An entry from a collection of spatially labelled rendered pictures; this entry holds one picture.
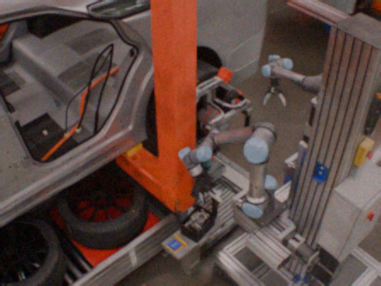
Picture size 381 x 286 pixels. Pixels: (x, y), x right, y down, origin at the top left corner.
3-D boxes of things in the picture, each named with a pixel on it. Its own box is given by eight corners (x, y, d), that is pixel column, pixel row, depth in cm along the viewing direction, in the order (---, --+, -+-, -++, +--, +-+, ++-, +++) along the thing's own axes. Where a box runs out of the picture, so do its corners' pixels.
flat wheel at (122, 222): (96, 172, 353) (92, 151, 337) (165, 203, 329) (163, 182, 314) (47, 225, 310) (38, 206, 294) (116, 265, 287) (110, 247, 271)
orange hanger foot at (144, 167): (133, 152, 334) (128, 117, 311) (179, 190, 306) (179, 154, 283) (116, 163, 325) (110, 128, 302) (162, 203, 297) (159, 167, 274)
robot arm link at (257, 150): (270, 205, 243) (276, 129, 208) (259, 223, 234) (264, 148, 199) (251, 198, 248) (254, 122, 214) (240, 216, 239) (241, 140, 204)
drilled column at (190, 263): (190, 261, 321) (190, 229, 293) (200, 269, 316) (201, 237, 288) (180, 268, 316) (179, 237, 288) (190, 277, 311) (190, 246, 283)
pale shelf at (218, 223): (207, 211, 305) (207, 208, 303) (224, 224, 296) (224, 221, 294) (161, 245, 283) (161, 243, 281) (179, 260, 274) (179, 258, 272)
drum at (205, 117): (209, 116, 325) (210, 100, 316) (231, 129, 314) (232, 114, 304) (196, 124, 318) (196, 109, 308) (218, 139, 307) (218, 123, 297)
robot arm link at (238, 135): (278, 111, 216) (206, 128, 250) (270, 124, 209) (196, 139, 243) (287, 131, 220) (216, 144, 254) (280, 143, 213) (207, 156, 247)
